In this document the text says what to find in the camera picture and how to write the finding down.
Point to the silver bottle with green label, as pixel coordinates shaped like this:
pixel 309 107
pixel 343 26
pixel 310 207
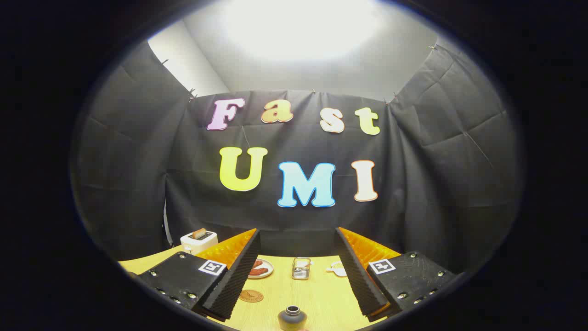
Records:
pixel 292 318

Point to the small white condiment tray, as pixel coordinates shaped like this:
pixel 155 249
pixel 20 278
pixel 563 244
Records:
pixel 338 269

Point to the light wooden table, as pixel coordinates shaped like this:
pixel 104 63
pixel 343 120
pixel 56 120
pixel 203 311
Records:
pixel 312 294

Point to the white toaster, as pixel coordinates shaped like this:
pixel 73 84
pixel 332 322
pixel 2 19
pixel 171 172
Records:
pixel 198 243

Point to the small white plate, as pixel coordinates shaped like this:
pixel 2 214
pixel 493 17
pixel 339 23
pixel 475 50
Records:
pixel 267 271

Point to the toast slice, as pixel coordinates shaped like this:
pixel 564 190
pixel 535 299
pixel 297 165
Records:
pixel 199 233

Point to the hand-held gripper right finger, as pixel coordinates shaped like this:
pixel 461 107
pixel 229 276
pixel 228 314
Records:
pixel 358 276

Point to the brown sausage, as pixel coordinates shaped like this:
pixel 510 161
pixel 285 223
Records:
pixel 258 271
pixel 257 264

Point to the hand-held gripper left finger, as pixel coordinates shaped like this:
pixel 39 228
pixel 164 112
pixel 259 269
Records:
pixel 234 280

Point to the round brown coaster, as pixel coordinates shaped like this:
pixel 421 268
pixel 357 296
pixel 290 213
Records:
pixel 251 295

